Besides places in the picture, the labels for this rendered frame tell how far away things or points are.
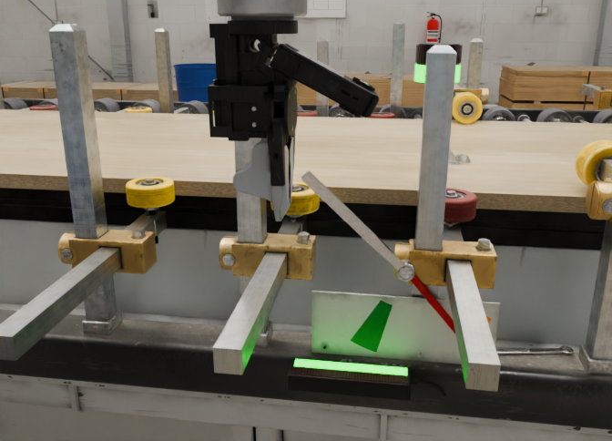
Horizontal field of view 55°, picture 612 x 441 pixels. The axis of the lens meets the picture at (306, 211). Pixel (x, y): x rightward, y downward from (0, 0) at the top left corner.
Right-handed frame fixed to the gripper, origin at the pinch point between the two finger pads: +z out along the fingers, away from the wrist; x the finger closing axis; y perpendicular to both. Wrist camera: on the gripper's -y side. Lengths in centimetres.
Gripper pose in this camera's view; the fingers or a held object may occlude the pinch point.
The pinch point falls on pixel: (285, 210)
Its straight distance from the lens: 65.2
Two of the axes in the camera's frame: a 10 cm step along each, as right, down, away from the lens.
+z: 0.0, 9.5, 3.1
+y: -9.9, -0.4, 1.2
